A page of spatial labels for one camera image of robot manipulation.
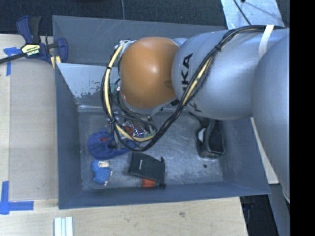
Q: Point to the black fabric pouch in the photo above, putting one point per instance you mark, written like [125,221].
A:
[147,166]

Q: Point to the blue cloth with red patch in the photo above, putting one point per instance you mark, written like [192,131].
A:
[99,147]

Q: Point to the grey metal bin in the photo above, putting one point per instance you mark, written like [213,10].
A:
[182,151]

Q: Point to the orange small block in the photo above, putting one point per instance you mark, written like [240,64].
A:
[148,183]

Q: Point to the blue toy animal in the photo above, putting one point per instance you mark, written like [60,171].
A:
[101,174]

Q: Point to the black and white shoe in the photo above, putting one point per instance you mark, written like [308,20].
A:
[213,141]

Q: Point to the pale wood flat board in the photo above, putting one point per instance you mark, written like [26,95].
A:
[32,131]

